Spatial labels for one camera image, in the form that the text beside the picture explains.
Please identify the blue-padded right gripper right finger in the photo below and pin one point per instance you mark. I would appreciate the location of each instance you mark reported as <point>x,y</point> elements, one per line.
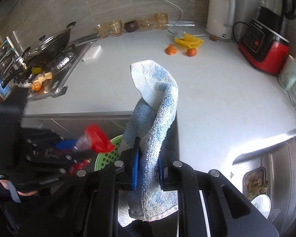
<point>209,204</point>

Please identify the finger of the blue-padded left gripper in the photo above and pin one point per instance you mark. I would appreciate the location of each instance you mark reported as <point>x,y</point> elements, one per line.
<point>65,145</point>

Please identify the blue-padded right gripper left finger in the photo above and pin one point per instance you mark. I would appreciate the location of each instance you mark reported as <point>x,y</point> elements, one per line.
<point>121,175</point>

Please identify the red snack packet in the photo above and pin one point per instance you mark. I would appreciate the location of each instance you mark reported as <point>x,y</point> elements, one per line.
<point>90,144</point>

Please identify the blue white towel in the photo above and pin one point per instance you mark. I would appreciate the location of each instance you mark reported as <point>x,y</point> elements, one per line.
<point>152,116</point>

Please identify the white foam sponge block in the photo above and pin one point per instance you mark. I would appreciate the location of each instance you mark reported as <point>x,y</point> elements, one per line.
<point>92,53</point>

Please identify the orange peel piece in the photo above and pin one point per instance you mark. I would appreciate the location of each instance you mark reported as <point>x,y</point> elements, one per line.
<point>170,50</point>

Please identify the green perforated trash basket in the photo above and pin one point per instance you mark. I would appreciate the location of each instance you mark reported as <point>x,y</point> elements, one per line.
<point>104,159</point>

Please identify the person's left hand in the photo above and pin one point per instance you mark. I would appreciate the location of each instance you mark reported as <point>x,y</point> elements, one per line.
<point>14,193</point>

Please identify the white plates stack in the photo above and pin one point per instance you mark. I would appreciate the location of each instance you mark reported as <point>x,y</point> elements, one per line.
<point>263,204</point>

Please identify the metal food tray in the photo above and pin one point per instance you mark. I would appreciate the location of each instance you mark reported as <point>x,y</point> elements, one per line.
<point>255,183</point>

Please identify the orange peels on stove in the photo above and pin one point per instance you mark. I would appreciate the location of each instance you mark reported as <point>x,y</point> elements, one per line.
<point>37,84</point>

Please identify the gas stove top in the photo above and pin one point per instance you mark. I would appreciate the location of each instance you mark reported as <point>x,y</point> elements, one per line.
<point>61,68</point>

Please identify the stainless steel sink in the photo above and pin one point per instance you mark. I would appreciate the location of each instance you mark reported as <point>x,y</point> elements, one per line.
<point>277,155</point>

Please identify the yellow lemon piece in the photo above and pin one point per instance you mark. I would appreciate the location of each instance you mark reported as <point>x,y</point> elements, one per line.
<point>37,70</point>

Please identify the black wok with glass lid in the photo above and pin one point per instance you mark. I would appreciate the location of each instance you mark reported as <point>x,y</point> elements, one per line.
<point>48,49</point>

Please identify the amber ribbed glass cup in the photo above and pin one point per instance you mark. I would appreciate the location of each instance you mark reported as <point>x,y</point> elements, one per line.
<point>116,27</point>

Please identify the dark brown clay cup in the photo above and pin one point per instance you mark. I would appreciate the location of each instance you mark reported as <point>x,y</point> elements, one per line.
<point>130,26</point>

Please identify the small orange fruit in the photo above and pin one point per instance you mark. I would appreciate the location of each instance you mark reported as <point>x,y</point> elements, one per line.
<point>191,52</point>

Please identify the white ceramic mug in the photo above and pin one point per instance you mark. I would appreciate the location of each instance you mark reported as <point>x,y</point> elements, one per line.
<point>287,76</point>

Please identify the amber glass cup right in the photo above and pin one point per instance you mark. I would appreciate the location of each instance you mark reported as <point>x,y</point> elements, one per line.
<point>161,20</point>

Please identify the small brown nut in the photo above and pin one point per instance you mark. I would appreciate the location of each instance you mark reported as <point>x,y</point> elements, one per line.
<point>213,37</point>

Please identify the red black blender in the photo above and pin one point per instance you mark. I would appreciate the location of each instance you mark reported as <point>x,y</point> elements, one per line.
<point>265,44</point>

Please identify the white electric kettle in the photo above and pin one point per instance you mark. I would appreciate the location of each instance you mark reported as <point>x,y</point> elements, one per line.
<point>220,18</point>

